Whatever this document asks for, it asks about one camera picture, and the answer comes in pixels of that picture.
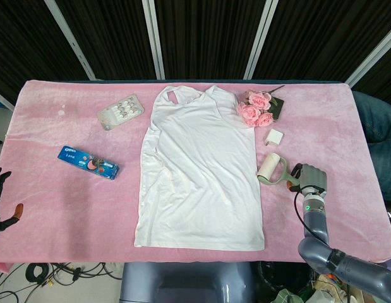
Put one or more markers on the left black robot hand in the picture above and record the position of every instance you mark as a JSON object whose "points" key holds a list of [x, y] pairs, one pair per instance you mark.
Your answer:
{"points": [[1, 183]]}

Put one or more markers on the pink artificial rose bouquet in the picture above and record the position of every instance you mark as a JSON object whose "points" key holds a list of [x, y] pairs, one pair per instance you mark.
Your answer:
{"points": [[252, 110]]}

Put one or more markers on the grey robot torso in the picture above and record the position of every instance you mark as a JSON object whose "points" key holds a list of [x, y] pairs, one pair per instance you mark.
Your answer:
{"points": [[185, 284]]}

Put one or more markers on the blue Oreo cookie box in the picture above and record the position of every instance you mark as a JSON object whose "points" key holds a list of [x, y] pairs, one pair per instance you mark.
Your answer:
{"points": [[87, 162]]}

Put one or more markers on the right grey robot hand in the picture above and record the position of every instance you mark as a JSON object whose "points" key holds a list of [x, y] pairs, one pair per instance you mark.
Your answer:
{"points": [[313, 176]]}

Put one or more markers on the white power adapter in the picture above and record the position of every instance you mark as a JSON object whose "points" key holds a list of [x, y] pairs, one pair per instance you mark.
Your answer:
{"points": [[274, 137]]}

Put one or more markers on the green lint roller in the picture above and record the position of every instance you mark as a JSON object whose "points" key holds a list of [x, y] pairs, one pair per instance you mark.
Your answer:
{"points": [[268, 164]]}

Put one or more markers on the pink fleece table cover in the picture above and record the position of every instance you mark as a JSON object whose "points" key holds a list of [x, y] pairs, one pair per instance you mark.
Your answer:
{"points": [[56, 205]]}

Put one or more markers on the black square card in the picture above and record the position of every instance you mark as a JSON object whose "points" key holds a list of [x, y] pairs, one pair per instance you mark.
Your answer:
{"points": [[279, 109]]}

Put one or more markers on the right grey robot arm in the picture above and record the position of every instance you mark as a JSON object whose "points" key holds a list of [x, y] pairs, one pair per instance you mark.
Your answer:
{"points": [[315, 217]]}

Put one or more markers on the white tank top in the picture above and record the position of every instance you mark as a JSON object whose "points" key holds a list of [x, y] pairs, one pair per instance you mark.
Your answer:
{"points": [[198, 164]]}

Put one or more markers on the clear blister pack binder rings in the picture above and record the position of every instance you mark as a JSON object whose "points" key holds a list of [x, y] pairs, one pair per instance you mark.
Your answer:
{"points": [[121, 112]]}

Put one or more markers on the white partition post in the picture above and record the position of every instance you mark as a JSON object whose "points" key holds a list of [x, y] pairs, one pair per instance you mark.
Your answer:
{"points": [[261, 38], [153, 38], [70, 41], [373, 53]]}

